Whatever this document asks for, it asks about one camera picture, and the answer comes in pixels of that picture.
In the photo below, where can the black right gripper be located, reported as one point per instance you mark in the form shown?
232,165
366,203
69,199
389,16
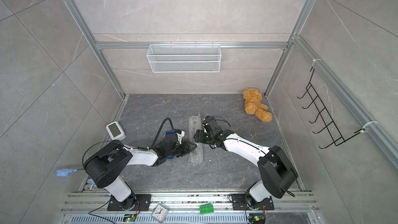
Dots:
200,138

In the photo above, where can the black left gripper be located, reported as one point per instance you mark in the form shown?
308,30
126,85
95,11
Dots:
189,148

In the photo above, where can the blue tape dispenser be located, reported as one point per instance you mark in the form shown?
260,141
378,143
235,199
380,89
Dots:
170,144

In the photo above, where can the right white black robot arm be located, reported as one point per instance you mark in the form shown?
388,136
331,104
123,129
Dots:
276,170

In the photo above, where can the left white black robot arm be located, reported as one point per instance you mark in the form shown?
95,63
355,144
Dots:
106,165

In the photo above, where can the brown teddy bear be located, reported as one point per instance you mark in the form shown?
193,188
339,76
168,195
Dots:
254,106

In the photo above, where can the white digital clock display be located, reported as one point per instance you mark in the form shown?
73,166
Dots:
115,131

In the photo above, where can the small white analog clock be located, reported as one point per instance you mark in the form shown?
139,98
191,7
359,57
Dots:
160,213

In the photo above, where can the green toy brick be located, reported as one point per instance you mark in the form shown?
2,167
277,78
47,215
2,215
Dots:
206,209

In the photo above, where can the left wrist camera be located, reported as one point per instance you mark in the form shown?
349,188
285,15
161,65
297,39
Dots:
180,134

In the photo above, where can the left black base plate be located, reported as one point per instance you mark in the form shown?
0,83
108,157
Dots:
131,203

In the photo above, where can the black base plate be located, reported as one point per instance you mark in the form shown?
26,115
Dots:
131,203
242,201

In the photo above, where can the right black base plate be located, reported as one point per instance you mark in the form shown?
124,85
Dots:
242,201

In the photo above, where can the white wire mesh basket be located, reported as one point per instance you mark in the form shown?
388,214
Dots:
184,58

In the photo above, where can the black wall hook rack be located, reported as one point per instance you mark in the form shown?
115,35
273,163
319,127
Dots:
324,116

